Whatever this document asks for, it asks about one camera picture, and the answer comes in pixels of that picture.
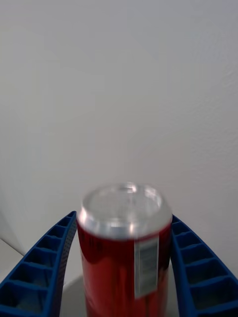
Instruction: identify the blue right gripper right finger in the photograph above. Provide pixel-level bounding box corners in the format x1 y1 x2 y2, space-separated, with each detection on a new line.
170 214 238 317

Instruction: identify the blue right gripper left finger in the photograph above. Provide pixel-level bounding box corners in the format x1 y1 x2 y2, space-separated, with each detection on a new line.
0 211 78 317

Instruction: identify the red drink can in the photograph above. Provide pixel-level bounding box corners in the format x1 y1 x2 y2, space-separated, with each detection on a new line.
76 182 174 317

